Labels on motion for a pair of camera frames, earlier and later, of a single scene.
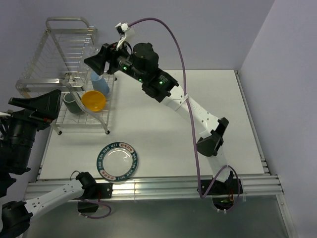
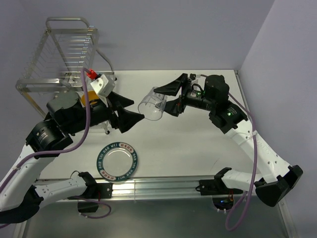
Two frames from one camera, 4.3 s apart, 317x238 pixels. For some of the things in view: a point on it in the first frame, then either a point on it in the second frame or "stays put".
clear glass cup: (89, 51) -> (151, 106)
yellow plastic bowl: (93, 100) stays put
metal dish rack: (58, 62) stays put
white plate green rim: (117, 161) stays put
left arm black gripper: (48, 103) -> (127, 118)
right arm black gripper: (107, 52) -> (177, 105)
